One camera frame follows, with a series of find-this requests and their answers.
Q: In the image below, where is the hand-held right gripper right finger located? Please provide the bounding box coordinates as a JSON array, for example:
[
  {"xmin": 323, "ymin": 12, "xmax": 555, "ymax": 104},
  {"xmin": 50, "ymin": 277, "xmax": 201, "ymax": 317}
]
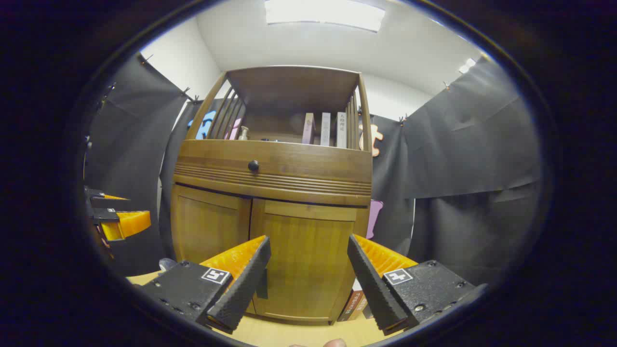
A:
[{"xmin": 347, "ymin": 234, "xmax": 487, "ymax": 336}]

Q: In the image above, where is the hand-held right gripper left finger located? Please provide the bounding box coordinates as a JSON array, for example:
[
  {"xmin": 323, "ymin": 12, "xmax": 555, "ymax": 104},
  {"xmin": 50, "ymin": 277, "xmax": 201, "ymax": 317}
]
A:
[{"xmin": 140, "ymin": 235, "xmax": 271, "ymax": 334}]

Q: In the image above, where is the wooden shoe cabinet door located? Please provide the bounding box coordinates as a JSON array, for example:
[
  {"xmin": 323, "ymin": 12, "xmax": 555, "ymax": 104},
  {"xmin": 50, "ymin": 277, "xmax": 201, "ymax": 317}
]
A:
[
  {"xmin": 171, "ymin": 185, "xmax": 253, "ymax": 265},
  {"xmin": 250, "ymin": 199, "xmax": 370, "ymax": 322}
]

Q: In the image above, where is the wooden double-door shoe cabinet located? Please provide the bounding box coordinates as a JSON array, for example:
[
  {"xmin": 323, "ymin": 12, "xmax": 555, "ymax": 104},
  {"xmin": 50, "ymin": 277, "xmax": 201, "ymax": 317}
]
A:
[{"xmin": 170, "ymin": 65, "xmax": 374, "ymax": 324}]

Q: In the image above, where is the wooden cabinet drawer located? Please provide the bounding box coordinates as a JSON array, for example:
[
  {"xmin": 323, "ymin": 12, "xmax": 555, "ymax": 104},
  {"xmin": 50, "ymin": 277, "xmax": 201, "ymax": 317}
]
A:
[{"xmin": 174, "ymin": 139, "xmax": 373, "ymax": 206}]

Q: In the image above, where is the brown printed box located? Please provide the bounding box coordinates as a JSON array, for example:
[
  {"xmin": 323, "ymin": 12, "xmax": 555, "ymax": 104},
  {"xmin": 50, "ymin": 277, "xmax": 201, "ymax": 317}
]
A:
[{"xmin": 337, "ymin": 279, "xmax": 373, "ymax": 322}]

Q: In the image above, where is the white book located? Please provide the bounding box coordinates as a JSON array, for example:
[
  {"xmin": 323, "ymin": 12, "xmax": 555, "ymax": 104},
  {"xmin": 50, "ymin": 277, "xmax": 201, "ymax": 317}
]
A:
[{"xmin": 336, "ymin": 112, "xmax": 348, "ymax": 149}]

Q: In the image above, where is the black backdrop cloth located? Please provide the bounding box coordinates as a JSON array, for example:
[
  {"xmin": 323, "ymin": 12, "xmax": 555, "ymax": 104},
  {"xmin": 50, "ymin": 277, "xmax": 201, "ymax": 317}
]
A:
[{"xmin": 84, "ymin": 52, "xmax": 543, "ymax": 290}]

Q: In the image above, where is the large ceiling light panel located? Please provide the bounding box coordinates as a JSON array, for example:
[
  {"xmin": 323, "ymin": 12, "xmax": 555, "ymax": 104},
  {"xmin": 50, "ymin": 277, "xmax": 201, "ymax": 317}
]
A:
[{"xmin": 264, "ymin": 0, "xmax": 386, "ymax": 32}]

